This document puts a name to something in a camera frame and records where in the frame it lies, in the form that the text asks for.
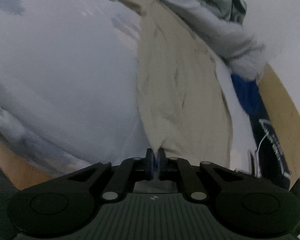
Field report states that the white charging cable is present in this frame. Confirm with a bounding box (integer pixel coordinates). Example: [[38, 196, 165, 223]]
[[255, 130, 269, 178]]

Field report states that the black lettered jacket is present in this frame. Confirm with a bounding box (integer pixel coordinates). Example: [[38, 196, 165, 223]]
[[249, 116, 290, 190]]

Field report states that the beige t-shirt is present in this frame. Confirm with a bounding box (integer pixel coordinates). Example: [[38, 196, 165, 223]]
[[115, 0, 233, 167]]

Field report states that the wooden headboard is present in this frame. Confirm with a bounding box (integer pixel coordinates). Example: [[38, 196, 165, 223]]
[[258, 64, 300, 185]]

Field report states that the light blue patterned duvet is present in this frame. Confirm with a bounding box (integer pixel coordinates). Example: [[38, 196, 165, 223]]
[[161, 0, 266, 80]]

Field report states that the royal blue garment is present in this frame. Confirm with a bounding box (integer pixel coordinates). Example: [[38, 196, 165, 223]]
[[230, 73, 269, 119]]

